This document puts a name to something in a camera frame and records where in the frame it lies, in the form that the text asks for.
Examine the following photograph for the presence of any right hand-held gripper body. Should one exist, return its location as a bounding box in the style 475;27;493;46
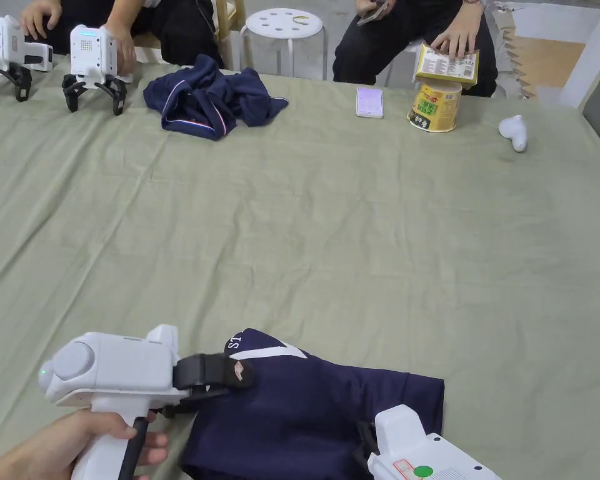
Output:
366;404;504;480

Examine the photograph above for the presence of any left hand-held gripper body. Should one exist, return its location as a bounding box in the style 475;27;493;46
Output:
37;324;207;480

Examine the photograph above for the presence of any dark blue shirt white stripe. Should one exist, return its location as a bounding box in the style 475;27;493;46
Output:
181;327;446;480

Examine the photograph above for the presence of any person's left hand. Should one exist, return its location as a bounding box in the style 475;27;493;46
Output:
0;407;171;480

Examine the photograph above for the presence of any bed with pale green sheet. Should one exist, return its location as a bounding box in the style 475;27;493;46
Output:
0;52;600;480

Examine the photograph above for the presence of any dark blue bunched garment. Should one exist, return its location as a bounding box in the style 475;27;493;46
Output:
143;53;291;143

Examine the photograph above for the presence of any white smartphone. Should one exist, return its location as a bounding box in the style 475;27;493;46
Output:
355;87;385;120

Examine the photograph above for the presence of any spare white hand-held gripper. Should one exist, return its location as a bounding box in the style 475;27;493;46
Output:
0;13;55;103
61;24;134;118

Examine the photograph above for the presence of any white hand controller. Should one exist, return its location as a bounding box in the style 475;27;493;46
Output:
497;114;529;153

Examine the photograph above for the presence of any yellow instant noodle cup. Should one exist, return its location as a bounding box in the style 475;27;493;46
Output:
406;81;463;134

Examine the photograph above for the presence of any white round stool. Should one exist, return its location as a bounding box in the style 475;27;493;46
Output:
239;8;329;81

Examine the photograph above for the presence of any yellow flat food box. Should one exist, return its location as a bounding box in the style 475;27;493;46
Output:
412;42;481;91

